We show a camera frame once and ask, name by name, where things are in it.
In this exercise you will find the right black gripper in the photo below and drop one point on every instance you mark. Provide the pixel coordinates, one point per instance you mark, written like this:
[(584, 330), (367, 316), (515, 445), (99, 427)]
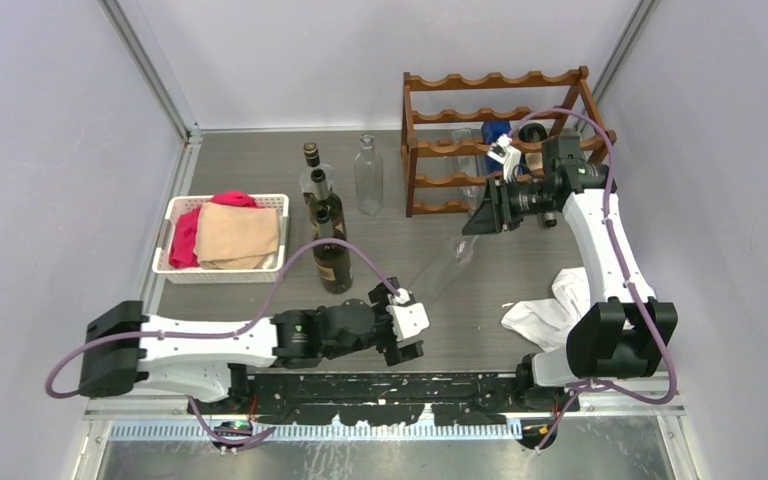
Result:
[(497, 213)]

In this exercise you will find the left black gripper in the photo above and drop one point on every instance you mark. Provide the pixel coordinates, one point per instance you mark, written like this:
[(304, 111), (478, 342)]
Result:
[(392, 350)]

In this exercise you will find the clear glass bottle front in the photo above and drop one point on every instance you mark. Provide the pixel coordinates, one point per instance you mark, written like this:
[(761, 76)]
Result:
[(470, 165)]

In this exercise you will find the blue square glass bottle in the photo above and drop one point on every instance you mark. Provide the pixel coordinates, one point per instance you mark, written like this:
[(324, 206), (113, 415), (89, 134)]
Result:
[(491, 130)]

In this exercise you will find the dark green wine bottle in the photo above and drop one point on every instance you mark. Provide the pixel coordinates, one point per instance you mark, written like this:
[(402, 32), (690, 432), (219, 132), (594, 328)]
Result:
[(533, 133)]

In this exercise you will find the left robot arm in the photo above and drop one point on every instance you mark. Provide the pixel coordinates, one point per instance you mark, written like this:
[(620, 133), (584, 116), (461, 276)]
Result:
[(129, 350)]

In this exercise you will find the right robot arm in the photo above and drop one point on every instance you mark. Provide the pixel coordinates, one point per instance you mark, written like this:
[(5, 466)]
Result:
[(625, 332)]

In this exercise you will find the green wine bottle front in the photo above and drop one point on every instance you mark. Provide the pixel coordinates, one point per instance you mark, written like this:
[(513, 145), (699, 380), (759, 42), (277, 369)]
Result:
[(332, 261)]

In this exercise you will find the wooden wine rack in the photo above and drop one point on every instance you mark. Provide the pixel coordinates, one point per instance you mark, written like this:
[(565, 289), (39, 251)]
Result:
[(413, 149)]

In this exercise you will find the tall clear glass bottle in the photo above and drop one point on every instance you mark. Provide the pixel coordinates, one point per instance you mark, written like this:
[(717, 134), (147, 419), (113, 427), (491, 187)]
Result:
[(368, 174)]

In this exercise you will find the green wine bottle middle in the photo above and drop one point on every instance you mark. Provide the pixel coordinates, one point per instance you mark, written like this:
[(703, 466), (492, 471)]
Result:
[(324, 198)]

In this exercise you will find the clear whisky bottle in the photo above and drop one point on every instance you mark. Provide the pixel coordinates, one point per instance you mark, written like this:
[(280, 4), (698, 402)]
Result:
[(313, 162)]

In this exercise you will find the white cloth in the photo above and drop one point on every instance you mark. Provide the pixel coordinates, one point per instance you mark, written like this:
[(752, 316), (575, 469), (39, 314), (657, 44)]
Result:
[(548, 322)]

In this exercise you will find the beige folded cloth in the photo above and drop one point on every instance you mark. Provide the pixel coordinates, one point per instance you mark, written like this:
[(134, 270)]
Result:
[(235, 238)]

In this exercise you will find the red cloth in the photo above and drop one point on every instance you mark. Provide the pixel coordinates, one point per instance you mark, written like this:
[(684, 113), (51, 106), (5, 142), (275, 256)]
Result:
[(182, 251)]

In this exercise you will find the white plastic basket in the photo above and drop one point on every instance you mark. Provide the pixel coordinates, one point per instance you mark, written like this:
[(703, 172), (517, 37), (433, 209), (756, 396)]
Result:
[(182, 205)]

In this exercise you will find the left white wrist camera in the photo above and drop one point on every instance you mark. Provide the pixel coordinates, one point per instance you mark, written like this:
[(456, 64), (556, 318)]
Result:
[(409, 316)]

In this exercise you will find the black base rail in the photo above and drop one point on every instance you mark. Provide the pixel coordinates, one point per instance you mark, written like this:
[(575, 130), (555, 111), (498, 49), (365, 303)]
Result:
[(385, 399)]

